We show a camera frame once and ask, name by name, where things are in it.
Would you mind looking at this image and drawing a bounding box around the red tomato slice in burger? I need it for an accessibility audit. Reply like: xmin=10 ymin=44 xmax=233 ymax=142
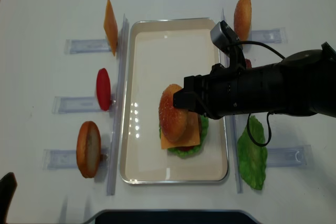
xmin=177 ymin=146 xmax=194 ymax=152

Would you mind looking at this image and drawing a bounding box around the upright red tomato slice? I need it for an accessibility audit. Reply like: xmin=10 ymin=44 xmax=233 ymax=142
xmin=96 ymin=68 xmax=111 ymax=111

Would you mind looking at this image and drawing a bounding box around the right long clear acrylic rail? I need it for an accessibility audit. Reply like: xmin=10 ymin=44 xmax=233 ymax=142
xmin=229 ymin=115 xmax=243 ymax=194

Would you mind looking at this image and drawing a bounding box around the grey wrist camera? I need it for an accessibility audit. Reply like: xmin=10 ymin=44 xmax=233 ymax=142
xmin=210 ymin=20 xmax=244 ymax=57

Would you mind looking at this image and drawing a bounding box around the clear holder behind cheese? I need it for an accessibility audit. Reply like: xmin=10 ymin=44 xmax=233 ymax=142
xmin=65 ymin=39 xmax=111 ymax=54

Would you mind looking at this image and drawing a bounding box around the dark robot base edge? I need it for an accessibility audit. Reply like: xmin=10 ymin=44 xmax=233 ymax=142
xmin=88 ymin=210 xmax=260 ymax=223

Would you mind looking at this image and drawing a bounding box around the orange cheese slice on burger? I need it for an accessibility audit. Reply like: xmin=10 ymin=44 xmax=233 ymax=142
xmin=160 ymin=112 xmax=201 ymax=150

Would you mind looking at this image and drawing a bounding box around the clear holder behind tomato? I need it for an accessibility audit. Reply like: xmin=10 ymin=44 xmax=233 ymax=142
xmin=52 ymin=97 xmax=115 ymax=114

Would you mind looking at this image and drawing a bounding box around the cream metal tray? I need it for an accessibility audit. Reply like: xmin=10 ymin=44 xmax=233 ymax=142
xmin=120 ymin=18 xmax=228 ymax=184

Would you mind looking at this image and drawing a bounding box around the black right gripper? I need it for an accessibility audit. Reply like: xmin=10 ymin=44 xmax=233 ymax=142
xmin=173 ymin=63 xmax=243 ymax=120

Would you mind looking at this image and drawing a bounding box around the brown patty in burger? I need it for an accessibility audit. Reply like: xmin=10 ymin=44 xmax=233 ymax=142
xmin=197 ymin=115 xmax=202 ymax=135

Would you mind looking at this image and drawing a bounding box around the upright green lettuce leaf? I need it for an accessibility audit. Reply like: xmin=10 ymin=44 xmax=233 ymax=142
xmin=237 ymin=115 xmax=268 ymax=190

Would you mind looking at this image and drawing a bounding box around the clear holder behind lettuce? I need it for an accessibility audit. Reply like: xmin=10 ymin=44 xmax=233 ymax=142
xmin=267 ymin=145 xmax=314 ymax=168

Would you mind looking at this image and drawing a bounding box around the left long clear acrylic rail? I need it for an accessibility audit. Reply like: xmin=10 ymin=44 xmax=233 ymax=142
xmin=107 ymin=16 xmax=129 ymax=196

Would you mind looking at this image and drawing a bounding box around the black camera cable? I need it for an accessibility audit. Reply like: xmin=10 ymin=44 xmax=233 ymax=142
xmin=235 ymin=40 xmax=287 ymax=147

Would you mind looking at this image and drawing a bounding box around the upright brown meat patty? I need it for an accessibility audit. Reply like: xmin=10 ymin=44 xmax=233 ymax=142
xmin=245 ymin=59 xmax=252 ymax=68

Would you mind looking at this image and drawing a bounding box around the sesame bun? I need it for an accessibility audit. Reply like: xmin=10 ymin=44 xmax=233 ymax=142
xmin=159 ymin=84 xmax=188 ymax=143
xmin=234 ymin=0 xmax=252 ymax=41

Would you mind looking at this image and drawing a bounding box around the green lettuce in burger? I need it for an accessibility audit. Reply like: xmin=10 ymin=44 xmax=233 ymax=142
xmin=159 ymin=115 xmax=209 ymax=158

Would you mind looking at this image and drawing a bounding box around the upright bottom bun slice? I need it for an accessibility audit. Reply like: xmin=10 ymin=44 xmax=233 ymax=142
xmin=76 ymin=121 xmax=101 ymax=178

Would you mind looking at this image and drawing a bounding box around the clear holder behind top buns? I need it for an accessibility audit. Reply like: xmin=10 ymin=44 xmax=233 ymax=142
xmin=248 ymin=27 xmax=287 ymax=44

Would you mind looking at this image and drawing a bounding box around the upright orange cheese slice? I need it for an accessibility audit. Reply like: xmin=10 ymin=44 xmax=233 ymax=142
xmin=103 ymin=0 xmax=118 ymax=56

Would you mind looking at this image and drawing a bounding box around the long clear acrylic rail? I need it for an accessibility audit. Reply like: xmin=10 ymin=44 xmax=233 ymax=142
xmin=107 ymin=16 xmax=129 ymax=196
xmin=229 ymin=115 xmax=243 ymax=194

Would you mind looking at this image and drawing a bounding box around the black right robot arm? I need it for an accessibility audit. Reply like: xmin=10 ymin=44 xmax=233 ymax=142
xmin=173 ymin=42 xmax=335 ymax=120

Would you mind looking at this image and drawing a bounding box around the clear holder behind bottom bun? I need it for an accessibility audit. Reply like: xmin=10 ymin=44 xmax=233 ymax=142
xmin=41 ymin=148 xmax=110 ymax=170

